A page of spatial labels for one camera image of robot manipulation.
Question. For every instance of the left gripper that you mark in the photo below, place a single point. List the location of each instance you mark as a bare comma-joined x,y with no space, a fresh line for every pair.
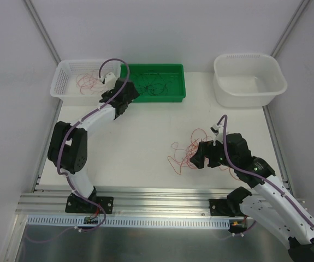
108,95

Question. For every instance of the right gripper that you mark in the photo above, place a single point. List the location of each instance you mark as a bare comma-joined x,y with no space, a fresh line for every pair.
209,154

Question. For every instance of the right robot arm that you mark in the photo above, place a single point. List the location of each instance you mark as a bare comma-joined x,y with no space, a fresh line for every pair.
286,219

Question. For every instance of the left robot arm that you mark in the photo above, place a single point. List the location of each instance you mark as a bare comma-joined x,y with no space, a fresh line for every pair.
58,135

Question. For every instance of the green plastic tray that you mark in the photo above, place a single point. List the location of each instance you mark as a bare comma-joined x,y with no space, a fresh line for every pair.
157,83

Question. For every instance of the white perforated basket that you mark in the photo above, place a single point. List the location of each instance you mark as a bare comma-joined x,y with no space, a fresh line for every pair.
77,82

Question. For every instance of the white plastic tub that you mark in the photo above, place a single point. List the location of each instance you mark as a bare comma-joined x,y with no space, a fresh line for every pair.
247,80

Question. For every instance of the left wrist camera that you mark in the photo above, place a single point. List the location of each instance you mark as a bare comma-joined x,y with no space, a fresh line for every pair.
109,77

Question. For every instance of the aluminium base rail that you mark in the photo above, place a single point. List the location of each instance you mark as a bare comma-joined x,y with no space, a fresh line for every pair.
128,202

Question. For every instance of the aluminium frame rail right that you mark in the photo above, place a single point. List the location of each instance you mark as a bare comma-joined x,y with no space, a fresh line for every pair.
276,146

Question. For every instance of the aluminium frame rail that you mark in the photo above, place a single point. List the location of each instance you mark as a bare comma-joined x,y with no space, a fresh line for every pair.
276,146
40,30

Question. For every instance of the aluminium frame rail left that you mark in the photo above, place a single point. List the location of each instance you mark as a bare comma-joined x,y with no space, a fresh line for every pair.
40,30

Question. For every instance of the white slotted cable duct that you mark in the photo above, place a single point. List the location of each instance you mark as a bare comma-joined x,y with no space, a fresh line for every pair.
134,222

